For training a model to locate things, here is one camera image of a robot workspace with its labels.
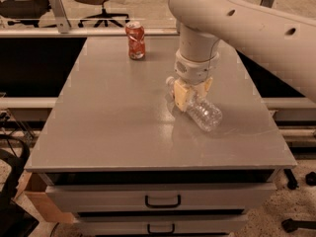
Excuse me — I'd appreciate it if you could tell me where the grey drawer cabinet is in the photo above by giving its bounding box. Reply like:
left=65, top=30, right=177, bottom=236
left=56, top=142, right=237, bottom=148
left=24, top=36, right=298, bottom=237

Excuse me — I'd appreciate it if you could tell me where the lower grey drawer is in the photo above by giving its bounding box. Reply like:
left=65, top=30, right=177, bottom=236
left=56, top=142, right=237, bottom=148
left=75, top=214, right=248, bottom=237

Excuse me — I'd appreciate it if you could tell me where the upper grey drawer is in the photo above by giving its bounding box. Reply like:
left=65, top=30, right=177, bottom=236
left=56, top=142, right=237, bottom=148
left=45, top=183, right=276, bottom=213

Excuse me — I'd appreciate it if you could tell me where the crushed orange soda can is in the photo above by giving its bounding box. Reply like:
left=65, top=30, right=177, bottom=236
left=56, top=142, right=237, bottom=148
left=125, top=22, right=145, bottom=60

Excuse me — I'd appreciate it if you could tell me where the grey drawer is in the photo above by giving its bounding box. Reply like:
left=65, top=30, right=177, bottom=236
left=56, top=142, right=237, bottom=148
left=45, top=183, right=276, bottom=213
left=75, top=214, right=248, bottom=237

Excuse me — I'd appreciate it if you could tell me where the dark office chair left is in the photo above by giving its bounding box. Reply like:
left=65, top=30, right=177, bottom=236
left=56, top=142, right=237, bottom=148
left=0, top=0, right=51, bottom=28

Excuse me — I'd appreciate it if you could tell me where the black equipment bottom left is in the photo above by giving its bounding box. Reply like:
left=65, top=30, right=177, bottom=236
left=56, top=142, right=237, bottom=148
left=0, top=134, right=39, bottom=237

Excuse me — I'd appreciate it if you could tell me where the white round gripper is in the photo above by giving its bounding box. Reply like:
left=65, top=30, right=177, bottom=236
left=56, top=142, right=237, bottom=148
left=174, top=51, right=219, bottom=112

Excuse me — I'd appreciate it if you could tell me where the left metal bracket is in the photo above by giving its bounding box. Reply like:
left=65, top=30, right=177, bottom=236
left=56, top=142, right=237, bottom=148
left=48, top=0, right=71, bottom=34

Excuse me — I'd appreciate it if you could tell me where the clear plastic water bottle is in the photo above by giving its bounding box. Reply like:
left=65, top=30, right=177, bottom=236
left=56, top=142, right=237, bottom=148
left=166, top=77, right=222, bottom=132

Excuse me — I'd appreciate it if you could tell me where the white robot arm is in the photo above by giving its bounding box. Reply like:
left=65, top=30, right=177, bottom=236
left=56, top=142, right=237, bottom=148
left=168, top=0, right=316, bottom=102

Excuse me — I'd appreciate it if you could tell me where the black stand foot right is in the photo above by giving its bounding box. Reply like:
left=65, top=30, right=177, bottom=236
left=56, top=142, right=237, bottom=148
left=281, top=218, right=316, bottom=233

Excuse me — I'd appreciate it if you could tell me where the cardboard box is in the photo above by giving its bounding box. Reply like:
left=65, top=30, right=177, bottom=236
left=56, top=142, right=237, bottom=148
left=15, top=172, right=74, bottom=224

